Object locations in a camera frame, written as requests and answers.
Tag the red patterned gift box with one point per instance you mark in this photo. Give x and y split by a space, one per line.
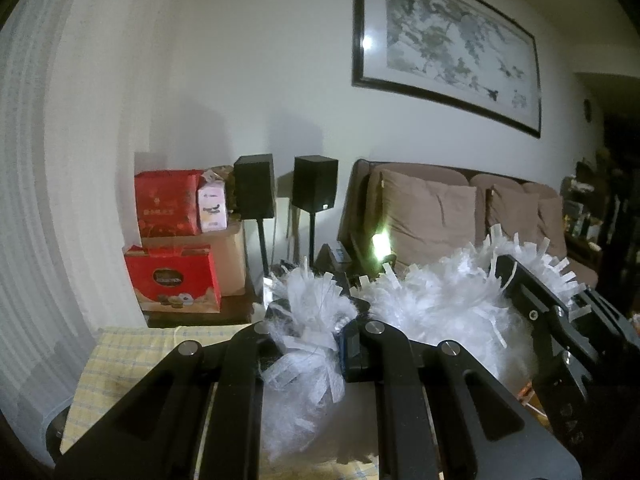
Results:
167 205

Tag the dark cluttered shelf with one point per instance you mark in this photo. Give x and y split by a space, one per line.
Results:
610 220

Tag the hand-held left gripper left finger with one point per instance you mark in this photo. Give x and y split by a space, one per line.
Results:
235 355

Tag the black speaker stand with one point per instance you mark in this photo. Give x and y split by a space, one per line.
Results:
262 250
312 240

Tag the small brown cushion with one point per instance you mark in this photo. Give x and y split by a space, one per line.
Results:
552 225

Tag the portable lantern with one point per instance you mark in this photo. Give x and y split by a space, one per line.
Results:
381 247

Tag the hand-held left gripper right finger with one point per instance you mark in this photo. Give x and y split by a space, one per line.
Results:
350 355

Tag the red chocolate gift box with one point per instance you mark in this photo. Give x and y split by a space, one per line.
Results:
170 277

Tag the white fluffy duster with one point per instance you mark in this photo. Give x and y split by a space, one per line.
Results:
425 305

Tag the black speaker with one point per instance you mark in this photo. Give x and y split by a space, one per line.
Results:
255 187
315 185

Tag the yellow plaid blanket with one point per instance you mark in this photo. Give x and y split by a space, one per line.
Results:
130 360

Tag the brown sofa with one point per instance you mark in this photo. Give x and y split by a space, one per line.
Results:
360 200

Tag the dark wooden low table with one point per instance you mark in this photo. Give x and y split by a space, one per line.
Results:
200 317

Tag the brown cardboard box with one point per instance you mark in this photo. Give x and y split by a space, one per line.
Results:
230 260

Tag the large brown cushion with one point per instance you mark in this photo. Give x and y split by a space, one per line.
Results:
425 220

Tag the brown patterned bag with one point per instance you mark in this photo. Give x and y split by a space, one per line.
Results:
220 172

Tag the white curtain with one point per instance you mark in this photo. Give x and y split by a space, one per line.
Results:
40 210

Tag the pink white tissue pack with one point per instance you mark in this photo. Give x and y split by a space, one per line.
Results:
213 207

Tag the black white-rimmed device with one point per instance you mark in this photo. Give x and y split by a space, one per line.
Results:
57 435

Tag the framed ink painting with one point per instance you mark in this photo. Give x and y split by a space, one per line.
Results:
450 40

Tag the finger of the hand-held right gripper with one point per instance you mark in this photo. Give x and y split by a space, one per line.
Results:
610 322
545 320

